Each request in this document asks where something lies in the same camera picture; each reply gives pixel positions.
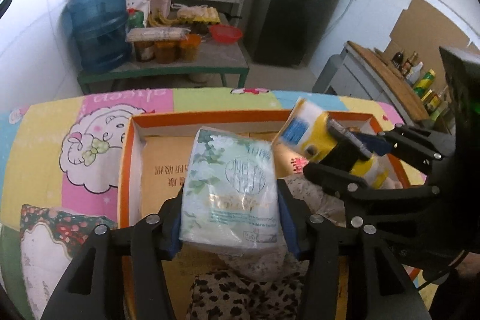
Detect green white tissue pack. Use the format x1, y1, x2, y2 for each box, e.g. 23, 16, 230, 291
179, 127, 281, 256

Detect leopard print cloth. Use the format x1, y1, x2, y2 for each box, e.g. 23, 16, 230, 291
185, 270, 304, 320

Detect pink dress plush doll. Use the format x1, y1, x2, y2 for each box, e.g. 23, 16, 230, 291
381, 177, 404, 190

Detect white floral fabric scrunchie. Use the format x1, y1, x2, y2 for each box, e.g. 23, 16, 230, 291
218, 174, 346, 282

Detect person right hand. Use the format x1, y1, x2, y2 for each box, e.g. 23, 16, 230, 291
456, 253, 480, 279

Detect orange gold shallow box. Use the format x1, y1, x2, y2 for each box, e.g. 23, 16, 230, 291
116, 109, 421, 320

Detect wooden cutting board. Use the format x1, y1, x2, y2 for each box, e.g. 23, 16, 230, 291
344, 41, 429, 124

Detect green yellow bottle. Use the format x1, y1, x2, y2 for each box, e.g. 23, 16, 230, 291
413, 69, 436, 98

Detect floral tissue box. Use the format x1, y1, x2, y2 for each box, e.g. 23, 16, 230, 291
19, 204, 116, 319

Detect colourful cartoon table cloth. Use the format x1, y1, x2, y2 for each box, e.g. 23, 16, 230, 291
0, 87, 429, 320

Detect low green table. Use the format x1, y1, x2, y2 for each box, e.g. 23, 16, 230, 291
77, 38, 250, 95

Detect red plastic basket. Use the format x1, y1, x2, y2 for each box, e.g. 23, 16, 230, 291
209, 24, 243, 45

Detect egg tray with eggs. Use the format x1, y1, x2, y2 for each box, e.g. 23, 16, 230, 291
176, 5, 221, 24

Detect blue water jug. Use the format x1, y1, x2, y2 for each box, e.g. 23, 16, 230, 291
67, 0, 131, 73

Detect brown cardboard wall sheet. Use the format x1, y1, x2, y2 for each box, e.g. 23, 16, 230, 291
384, 0, 479, 70

